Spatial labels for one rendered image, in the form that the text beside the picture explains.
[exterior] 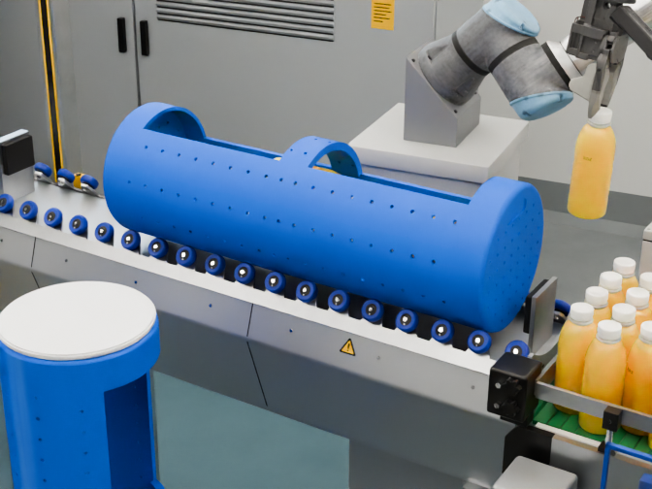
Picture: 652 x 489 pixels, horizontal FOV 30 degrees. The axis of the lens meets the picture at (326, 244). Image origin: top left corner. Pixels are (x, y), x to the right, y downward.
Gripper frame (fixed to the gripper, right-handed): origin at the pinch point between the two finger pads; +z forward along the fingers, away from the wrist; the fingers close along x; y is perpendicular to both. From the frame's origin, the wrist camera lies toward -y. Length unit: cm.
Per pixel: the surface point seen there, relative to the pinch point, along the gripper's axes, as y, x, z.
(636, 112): 70, -274, 56
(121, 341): 55, 53, 49
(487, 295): 8.7, 10.4, 35.2
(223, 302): 65, 9, 57
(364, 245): 32.9, 14.0, 33.0
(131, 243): 90, 9, 53
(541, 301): 1.8, 0.9, 36.5
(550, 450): -12, 19, 54
